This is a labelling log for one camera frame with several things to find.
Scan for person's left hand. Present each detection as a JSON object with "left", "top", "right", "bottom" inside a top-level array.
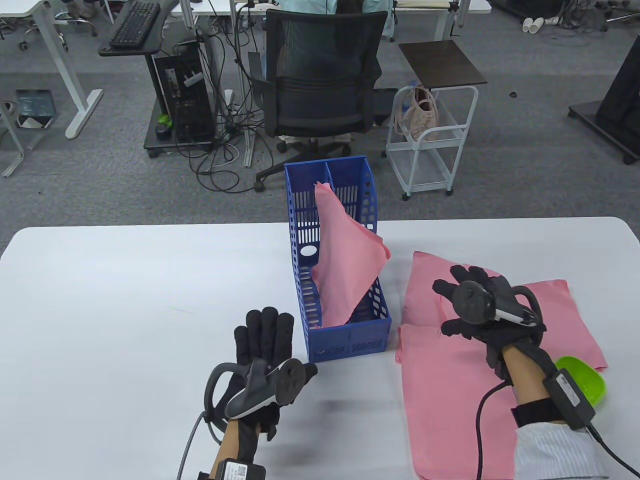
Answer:
[{"left": 234, "top": 306, "right": 319, "bottom": 442}]

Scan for person's right hand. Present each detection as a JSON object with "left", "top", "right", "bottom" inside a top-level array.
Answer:
[{"left": 432, "top": 265, "right": 548, "bottom": 381}]

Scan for pink paper stack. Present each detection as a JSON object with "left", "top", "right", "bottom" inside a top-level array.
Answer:
[
  {"left": 395, "top": 251, "right": 506, "bottom": 363},
  {"left": 311, "top": 181, "right": 392, "bottom": 329},
  {"left": 398, "top": 324, "right": 521, "bottom": 480},
  {"left": 440, "top": 279, "right": 610, "bottom": 372}
]

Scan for person's left forearm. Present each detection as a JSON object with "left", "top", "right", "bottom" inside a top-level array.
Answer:
[{"left": 210, "top": 420, "right": 261, "bottom": 478}]

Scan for person's right forearm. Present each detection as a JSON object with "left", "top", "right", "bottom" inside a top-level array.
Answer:
[{"left": 500, "top": 345, "right": 608, "bottom": 480}]

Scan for black handheld controller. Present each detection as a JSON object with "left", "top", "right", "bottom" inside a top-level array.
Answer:
[
  {"left": 204, "top": 357, "right": 307, "bottom": 446},
  {"left": 452, "top": 280, "right": 547, "bottom": 348}
]

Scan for blue plastic file holder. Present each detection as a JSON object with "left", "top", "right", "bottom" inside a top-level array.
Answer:
[{"left": 284, "top": 156, "right": 392, "bottom": 364}]

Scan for green plastic bowl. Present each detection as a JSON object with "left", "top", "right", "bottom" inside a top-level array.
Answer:
[{"left": 555, "top": 356, "right": 607, "bottom": 407}]

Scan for white rolling cart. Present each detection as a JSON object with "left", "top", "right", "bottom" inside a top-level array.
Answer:
[{"left": 385, "top": 86, "right": 479, "bottom": 201}]

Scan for black computer cart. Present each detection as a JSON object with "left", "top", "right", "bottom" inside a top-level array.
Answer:
[{"left": 98, "top": 0, "right": 223, "bottom": 158}]

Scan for beige handbag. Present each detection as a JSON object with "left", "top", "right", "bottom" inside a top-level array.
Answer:
[{"left": 394, "top": 86, "right": 441, "bottom": 141}]

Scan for black computer tower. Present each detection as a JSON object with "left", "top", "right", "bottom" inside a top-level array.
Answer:
[{"left": 152, "top": 47, "right": 217, "bottom": 143}]

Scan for black mesh office chair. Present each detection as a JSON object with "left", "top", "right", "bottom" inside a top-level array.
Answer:
[{"left": 248, "top": 9, "right": 390, "bottom": 193}]

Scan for black floor stand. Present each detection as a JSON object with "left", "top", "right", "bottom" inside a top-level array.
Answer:
[{"left": 568, "top": 35, "right": 640, "bottom": 165}]

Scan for dark teal floor box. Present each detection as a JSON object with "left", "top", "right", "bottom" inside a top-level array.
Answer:
[{"left": 15, "top": 90, "right": 57, "bottom": 129}]

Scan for black keyboard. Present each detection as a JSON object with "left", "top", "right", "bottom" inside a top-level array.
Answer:
[{"left": 109, "top": 1, "right": 162, "bottom": 49}]

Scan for black wrist strap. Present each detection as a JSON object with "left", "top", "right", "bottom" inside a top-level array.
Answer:
[{"left": 511, "top": 397, "right": 568, "bottom": 428}]

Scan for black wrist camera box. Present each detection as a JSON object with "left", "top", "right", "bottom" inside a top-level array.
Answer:
[
  {"left": 197, "top": 459, "right": 267, "bottom": 480},
  {"left": 542, "top": 368, "right": 597, "bottom": 431}
]

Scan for black glove cable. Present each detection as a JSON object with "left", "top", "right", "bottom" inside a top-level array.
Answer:
[{"left": 475, "top": 382, "right": 513, "bottom": 480}]

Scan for grey braided cable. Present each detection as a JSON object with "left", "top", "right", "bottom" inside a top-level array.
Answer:
[{"left": 176, "top": 411, "right": 208, "bottom": 480}]

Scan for black camera cable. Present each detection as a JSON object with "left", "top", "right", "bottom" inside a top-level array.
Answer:
[{"left": 587, "top": 424, "right": 640, "bottom": 478}]

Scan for black cable tangle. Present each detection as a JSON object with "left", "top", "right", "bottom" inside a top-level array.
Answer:
[{"left": 172, "top": 20, "right": 276, "bottom": 193}]

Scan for white desk frame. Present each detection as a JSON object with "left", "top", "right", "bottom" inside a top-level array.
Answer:
[{"left": 0, "top": 100, "right": 25, "bottom": 178}]

